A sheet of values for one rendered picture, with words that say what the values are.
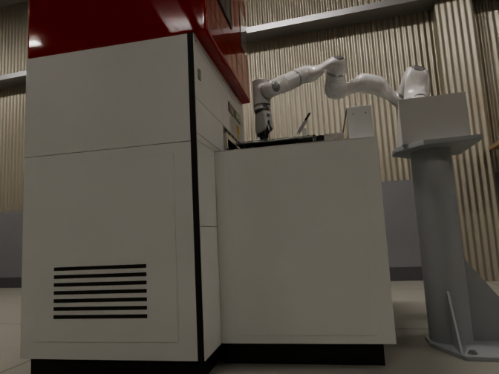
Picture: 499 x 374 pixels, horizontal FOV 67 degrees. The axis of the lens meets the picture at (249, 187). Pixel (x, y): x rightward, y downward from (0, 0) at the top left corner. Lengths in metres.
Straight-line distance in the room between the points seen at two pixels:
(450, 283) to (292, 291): 0.65
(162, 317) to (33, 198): 0.68
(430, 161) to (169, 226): 1.08
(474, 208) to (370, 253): 2.32
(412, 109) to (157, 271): 1.21
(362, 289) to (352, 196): 0.33
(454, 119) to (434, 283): 0.67
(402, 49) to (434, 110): 2.37
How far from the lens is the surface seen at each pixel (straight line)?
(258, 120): 1.87
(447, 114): 1.77
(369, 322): 1.47
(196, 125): 1.36
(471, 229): 3.67
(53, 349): 1.62
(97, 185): 1.48
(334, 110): 3.87
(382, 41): 4.11
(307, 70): 2.14
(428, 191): 1.73
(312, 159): 1.45
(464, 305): 1.78
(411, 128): 1.73
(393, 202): 3.70
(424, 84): 2.06
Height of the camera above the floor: 0.49
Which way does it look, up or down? 7 degrees up
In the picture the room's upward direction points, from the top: 3 degrees counter-clockwise
